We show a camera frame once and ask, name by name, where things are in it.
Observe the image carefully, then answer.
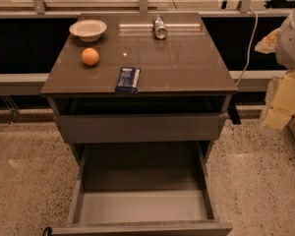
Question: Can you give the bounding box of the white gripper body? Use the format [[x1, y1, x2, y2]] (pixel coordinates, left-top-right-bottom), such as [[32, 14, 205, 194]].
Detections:
[[271, 71, 295, 115]]

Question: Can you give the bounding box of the grey drawer cabinet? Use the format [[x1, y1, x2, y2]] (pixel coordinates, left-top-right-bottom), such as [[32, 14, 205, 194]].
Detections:
[[39, 12, 239, 236]]

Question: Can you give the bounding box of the closed grey top drawer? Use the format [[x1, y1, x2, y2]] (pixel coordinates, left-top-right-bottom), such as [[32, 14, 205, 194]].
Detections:
[[55, 114, 227, 144]]

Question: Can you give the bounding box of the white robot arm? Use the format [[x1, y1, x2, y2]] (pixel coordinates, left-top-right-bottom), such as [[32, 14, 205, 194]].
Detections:
[[255, 9, 295, 131]]

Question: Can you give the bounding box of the grey metal railing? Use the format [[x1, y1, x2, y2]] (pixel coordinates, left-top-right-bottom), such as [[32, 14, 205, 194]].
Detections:
[[0, 0, 295, 96]]

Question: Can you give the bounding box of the open grey middle drawer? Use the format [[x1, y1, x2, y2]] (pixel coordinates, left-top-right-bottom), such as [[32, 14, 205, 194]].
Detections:
[[50, 142, 232, 236]]

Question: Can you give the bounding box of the white paper bowl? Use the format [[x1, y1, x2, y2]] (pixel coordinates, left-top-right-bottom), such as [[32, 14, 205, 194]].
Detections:
[[69, 20, 107, 42]]

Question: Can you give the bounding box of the blue rxbar blueberry packet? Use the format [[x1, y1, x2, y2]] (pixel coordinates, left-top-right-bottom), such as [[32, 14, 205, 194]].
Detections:
[[115, 66, 141, 93]]

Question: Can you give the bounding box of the silver soda can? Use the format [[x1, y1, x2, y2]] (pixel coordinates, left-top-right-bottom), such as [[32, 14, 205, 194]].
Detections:
[[152, 15, 167, 39]]

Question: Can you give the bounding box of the white cable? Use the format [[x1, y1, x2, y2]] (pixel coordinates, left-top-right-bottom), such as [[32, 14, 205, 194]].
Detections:
[[234, 7, 259, 87]]

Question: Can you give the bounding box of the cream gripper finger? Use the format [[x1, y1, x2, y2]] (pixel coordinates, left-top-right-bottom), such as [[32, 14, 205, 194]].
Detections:
[[255, 29, 280, 54], [263, 109, 292, 131]]

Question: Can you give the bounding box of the orange fruit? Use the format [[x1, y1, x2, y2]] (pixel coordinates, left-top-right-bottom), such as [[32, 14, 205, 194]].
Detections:
[[82, 48, 99, 66]]

